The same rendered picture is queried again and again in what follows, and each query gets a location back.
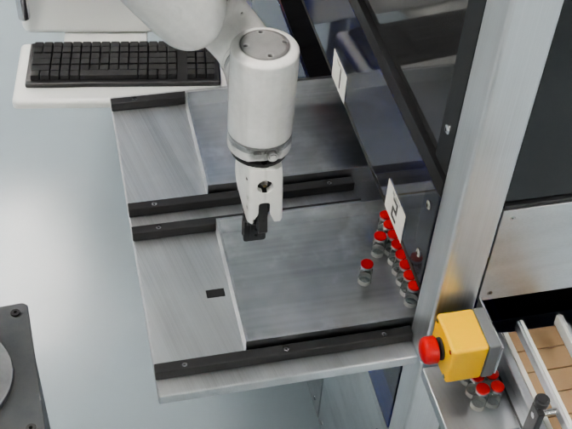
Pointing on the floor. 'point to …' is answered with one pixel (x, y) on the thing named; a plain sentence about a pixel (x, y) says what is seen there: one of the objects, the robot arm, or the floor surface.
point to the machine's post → (477, 176)
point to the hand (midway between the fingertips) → (254, 226)
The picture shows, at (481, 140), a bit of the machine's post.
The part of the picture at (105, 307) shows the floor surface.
